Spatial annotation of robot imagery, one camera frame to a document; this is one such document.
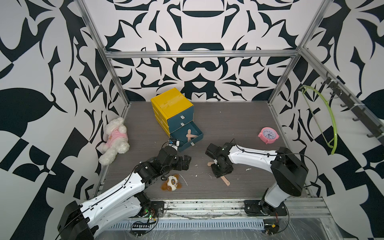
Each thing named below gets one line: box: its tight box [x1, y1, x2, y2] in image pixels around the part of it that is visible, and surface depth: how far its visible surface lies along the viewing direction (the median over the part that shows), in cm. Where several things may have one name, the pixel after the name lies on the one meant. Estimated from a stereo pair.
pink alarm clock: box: [258, 126, 280, 145], surface depth 101 cm
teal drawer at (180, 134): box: [170, 121, 204, 153], surface depth 99 cm
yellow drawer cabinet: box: [151, 87, 195, 138], surface depth 91 cm
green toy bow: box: [299, 85, 338, 155], surface depth 70 cm
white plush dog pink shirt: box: [99, 117, 130, 166], surface depth 91 cm
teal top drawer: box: [167, 105, 195, 130], surface depth 89 cm
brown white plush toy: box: [161, 174, 182, 192], surface depth 81 cm
